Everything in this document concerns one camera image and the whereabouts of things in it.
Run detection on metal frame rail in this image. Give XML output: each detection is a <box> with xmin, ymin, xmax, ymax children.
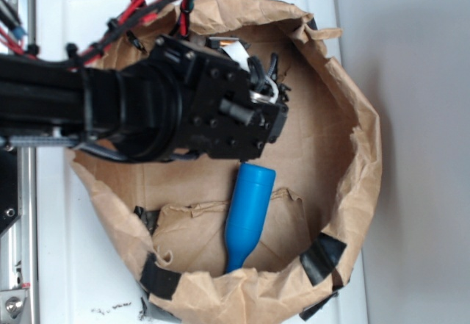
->
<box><xmin>1</xmin><ymin>0</ymin><xmax>40</xmax><ymax>323</ymax></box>

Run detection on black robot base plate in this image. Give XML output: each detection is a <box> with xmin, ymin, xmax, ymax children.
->
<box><xmin>0</xmin><ymin>150</ymin><xmax>18</xmax><ymax>236</ymax></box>

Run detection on grey braided cable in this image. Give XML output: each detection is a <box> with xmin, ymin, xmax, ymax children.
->
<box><xmin>10</xmin><ymin>134</ymin><xmax>203</xmax><ymax>163</ymax></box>

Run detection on blue plastic toy bottle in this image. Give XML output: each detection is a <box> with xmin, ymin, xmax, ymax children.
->
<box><xmin>225</xmin><ymin>163</ymin><xmax>276</xmax><ymax>273</ymax></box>

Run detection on brown paper bag liner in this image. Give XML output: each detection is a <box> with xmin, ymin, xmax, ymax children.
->
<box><xmin>66</xmin><ymin>0</ymin><xmax>383</xmax><ymax>323</ymax></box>

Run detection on red and black wire bundle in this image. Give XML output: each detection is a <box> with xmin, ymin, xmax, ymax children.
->
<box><xmin>0</xmin><ymin>0</ymin><xmax>214</xmax><ymax>71</ymax></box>

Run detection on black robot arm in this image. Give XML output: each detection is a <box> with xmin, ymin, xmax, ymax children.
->
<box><xmin>1</xmin><ymin>35</ymin><xmax>288</xmax><ymax>163</ymax></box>

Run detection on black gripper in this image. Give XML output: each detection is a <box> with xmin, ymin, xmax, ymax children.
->
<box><xmin>149</xmin><ymin>35</ymin><xmax>290</xmax><ymax>161</ymax></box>

